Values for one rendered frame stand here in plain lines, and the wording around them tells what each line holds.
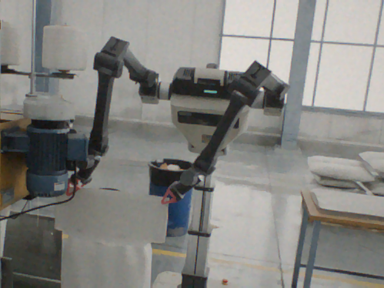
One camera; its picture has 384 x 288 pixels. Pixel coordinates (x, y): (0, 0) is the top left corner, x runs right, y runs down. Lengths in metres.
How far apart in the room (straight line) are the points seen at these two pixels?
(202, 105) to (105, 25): 8.29
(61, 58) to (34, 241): 1.20
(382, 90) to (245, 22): 3.05
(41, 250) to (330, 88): 8.13
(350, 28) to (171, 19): 3.58
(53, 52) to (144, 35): 8.44
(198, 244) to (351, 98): 7.78
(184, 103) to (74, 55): 0.69
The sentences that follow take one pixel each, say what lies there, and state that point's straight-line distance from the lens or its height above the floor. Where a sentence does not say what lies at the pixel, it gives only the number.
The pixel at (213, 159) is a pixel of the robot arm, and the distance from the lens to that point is 1.82.
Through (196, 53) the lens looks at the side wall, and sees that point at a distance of 9.89.
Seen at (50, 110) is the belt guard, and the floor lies 1.40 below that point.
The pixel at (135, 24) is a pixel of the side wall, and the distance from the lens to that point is 10.17.
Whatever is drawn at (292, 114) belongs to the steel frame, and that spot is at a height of 0.75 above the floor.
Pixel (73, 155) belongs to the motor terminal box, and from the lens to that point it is 1.63.
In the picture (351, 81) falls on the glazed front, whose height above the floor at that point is 1.48.
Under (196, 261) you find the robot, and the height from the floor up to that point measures 0.52.
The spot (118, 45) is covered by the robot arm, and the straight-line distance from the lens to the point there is 1.76.
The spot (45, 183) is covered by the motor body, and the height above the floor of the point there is 1.14.
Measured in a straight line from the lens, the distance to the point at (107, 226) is 2.00.
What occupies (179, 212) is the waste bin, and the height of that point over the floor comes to 0.25.
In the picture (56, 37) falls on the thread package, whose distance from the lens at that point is 1.70.
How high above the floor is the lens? 1.59
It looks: 12 degrees down
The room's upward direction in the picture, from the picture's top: 4 degrees clockwise
